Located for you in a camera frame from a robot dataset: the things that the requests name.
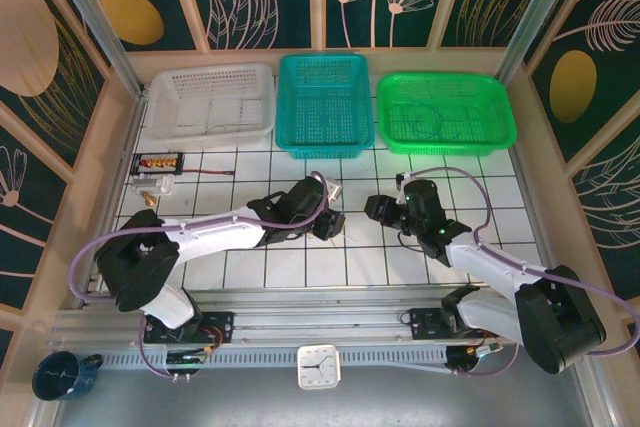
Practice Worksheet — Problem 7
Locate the white perforated plastic basket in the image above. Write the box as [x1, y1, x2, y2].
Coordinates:
[144, 62, 275, 151]

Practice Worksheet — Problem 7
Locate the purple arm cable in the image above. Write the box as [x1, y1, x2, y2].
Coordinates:
[408, 166, 640, 379]
[69, 171, 331, 379]

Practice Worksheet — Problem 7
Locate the dark blue mug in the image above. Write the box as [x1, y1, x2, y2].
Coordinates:
[32, 350, 104, 402]

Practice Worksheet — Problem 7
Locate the green perforated plastic basket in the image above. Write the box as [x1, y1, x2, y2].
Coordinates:
[375, 71, 518, 156]

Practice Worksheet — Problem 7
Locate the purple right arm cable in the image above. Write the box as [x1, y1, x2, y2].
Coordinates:
[408, 166, 640, 379]

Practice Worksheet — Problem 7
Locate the red cable with plug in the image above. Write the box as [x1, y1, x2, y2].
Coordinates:
[183, 166, 237, 178]

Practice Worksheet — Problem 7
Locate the teal perforated plastic basket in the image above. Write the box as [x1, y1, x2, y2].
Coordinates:
[273, 53, 376, 161]

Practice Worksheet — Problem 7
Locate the aluminium frame post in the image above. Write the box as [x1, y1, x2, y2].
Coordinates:
[492, 0, 584, 88]
[39, 0, 149, 98]

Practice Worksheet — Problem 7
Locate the white plastic block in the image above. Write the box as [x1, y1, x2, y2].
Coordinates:
[132, 175, 176, 197]

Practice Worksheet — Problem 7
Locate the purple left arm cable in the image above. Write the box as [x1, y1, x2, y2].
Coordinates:
[69, 171, 331, 379]

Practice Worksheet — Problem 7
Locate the aluminium front rail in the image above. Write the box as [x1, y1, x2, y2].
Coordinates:
[49, 296, 586, 348]

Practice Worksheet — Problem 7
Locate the black board with yellow connectors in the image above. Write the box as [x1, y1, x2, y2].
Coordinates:
[130, 153, 187, 177]

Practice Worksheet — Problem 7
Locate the thin white cable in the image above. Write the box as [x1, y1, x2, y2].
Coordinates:
[202, 121, 239, 137]

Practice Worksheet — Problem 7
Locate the white square analog clock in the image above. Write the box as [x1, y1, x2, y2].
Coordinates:
[297, 344, 342, 391]

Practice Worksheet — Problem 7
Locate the grey slotted cable duct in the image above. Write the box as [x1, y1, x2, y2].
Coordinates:
[99, 346, 451, 368]

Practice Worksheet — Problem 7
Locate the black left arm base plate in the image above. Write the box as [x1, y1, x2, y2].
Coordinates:
[143, 311, 235, 346]

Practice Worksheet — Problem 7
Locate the grey metal shelf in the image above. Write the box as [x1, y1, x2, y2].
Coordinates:
[29, 341, 616, 427]

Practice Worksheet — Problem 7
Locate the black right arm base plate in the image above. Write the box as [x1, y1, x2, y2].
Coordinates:
[409, 307, 501, 341]

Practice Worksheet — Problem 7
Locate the thin blue cable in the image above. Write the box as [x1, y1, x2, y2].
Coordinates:
[403, 100, 462, 142]

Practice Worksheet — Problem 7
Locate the small black controller board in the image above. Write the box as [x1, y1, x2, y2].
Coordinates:
[164, 352, 211, 366]
[449, 344, 501, 363]

